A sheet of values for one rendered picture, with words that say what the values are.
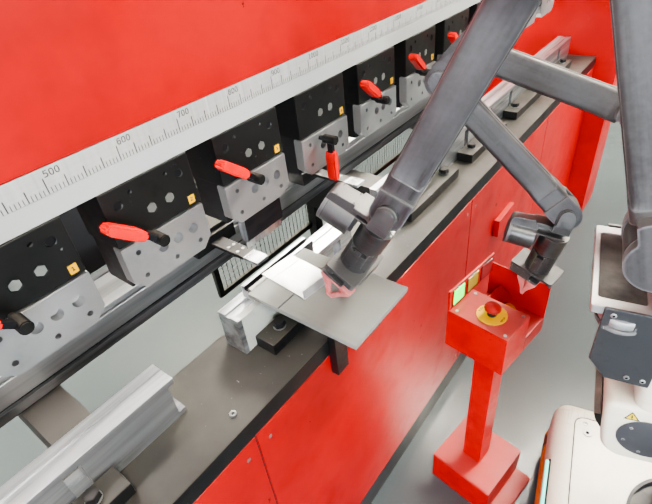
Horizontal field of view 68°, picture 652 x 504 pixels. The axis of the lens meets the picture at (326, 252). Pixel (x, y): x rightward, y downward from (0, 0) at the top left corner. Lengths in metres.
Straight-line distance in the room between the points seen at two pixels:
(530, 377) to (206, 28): 1.79
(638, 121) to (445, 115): 0.21
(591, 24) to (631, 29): 2.21
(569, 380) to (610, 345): 1.23
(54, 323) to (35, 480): 0.27
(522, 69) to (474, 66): 0.43
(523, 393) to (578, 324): 0.49
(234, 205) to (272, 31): 0.29
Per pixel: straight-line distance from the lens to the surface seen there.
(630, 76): 0.61
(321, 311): 0.91
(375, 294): 0.93
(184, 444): 0.95
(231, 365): 1.03
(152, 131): 0.72
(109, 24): 0.68
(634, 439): 1.17
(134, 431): 0.93
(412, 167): 0.68
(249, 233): 0.94
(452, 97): 0.63
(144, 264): 0.76
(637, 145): 0.64
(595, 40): 2.81
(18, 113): 0.64
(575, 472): 1.62
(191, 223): 0.79
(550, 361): 2.23
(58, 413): 1.10
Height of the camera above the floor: 1.62
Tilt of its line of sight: 36 degrees down
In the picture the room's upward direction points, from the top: 7 degrees counter-clockwise
